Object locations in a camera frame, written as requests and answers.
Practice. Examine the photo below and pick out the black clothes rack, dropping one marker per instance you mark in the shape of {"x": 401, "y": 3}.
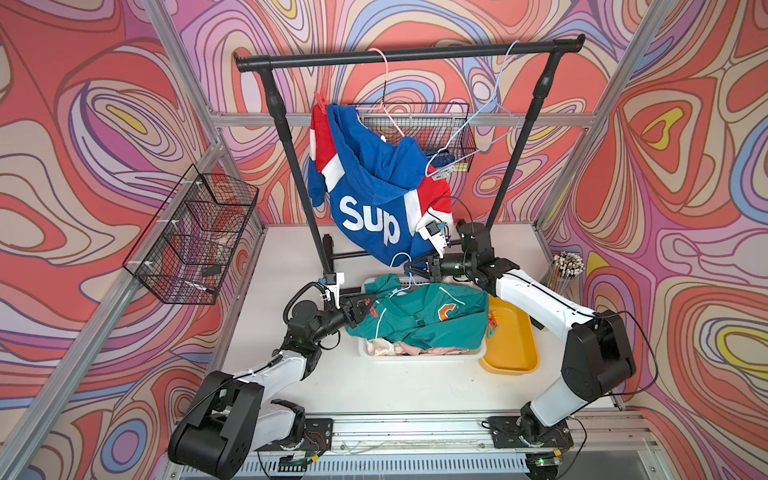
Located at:
{"x": 265, "y": 66}

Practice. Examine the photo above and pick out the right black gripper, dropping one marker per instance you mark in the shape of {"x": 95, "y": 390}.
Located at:
{"x": 432, "y": 268}

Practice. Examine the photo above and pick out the light blue hanger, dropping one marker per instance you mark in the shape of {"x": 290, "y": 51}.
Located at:
{"x": 492, "y": 102}

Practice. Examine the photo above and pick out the pink hanger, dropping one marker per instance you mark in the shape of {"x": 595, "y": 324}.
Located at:
{"x": 382, "y": 104}

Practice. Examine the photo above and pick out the red clothespin on blue jacket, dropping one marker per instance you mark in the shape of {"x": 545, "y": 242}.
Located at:
{"x": 321, "y": 101}

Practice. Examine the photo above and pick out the blue red white jacket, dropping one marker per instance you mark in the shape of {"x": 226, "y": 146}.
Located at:
{"x": 377, "y": 193}

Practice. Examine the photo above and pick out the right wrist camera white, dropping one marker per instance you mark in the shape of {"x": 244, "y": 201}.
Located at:
{"x": 437, "y": 234}

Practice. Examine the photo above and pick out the black wire basket left wall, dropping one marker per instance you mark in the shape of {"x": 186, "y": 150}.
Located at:
{"x": 183, "y": 256}

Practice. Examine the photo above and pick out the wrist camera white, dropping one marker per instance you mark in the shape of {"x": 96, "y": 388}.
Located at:
{"x": 333, "y": 283}
{"x": 437, "y": 234}

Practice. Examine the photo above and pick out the black wire basket wall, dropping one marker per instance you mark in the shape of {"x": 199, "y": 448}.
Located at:
{"x": 440, "y": 129}
{"x": 183, "y": 256}

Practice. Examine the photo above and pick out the white grey clothespin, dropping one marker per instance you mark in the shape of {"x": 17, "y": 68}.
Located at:
{"x": 443, "y": 174}

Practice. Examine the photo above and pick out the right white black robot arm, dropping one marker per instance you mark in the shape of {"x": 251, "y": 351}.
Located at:
{"x": 597, "y": 353}

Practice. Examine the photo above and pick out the cup of coloured pencils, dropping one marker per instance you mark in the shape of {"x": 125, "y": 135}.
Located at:
{"x": 565, "y": 269}

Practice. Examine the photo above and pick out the black wire basket back wall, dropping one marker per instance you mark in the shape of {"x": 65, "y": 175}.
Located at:
{"x": 440, "y": 129}

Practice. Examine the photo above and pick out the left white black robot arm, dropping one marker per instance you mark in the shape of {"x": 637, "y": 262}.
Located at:
{"x": 233, "y": 415}

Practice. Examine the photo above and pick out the green jacket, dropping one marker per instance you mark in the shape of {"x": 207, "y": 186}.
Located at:
{"x": 428, "y": 316}

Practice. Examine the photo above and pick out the blue hanger of green jacket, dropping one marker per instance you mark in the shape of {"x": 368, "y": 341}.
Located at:
{"x": 401, "y": 259}

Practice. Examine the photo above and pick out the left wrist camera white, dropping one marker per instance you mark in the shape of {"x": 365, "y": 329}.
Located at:
{"x": 333, "y": 283}

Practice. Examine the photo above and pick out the pink printed jacket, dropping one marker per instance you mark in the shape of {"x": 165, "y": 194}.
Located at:
{"x": 384, "y": 348}

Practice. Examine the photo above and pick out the yellow plastic tray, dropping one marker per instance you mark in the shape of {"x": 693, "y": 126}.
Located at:
{"x": 510, "y": 343}

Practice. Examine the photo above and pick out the white perforated plastic basket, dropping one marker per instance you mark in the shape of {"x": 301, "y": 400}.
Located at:
{"x": 417, "y": 321}

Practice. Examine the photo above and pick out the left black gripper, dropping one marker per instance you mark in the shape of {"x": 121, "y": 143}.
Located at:
{"x": 347, "y": 308}

